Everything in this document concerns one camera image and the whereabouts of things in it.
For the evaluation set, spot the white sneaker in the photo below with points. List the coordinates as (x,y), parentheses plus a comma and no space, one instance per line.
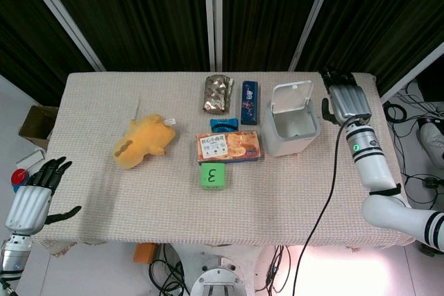
(431,140)

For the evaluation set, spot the yellow plush toy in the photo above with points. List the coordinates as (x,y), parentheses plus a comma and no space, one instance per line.
(144,141)

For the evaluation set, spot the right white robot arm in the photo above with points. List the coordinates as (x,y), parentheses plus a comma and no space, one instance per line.
(385,178)

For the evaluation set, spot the dark blue rectangular box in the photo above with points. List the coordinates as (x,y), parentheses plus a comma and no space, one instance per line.
(249,102)

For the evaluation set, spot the white flat box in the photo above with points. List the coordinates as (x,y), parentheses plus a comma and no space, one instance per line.
(29,160)

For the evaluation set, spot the red and blue container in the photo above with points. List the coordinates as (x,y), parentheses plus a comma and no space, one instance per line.
(20,180)

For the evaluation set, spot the beige checkered tablecloth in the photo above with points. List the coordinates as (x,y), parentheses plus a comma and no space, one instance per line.
(173,213)

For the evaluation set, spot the orange box under table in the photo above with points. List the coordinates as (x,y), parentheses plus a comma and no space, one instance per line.
(145,252)

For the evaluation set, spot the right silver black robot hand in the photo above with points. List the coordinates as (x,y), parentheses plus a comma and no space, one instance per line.
(348,98)

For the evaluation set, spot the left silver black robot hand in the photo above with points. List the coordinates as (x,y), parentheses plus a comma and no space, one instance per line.
(29,206)

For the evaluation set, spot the green cube with number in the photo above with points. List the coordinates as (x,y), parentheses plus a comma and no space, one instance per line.
(213,176)

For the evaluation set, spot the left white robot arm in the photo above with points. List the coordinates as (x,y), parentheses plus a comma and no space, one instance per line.
(12,261)

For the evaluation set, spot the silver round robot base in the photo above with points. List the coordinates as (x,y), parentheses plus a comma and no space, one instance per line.
(218,280)

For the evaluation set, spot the brown cardboard box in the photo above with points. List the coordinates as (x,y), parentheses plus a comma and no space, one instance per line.
(38,124)

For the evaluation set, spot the blue crumpled wrapper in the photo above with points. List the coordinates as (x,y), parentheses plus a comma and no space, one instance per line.
(223,124)

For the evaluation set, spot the orange biscuit box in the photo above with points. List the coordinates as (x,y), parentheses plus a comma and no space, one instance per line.
(229,146)

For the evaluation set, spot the white small trash bin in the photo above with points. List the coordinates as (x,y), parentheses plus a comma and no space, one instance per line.
(291,121)

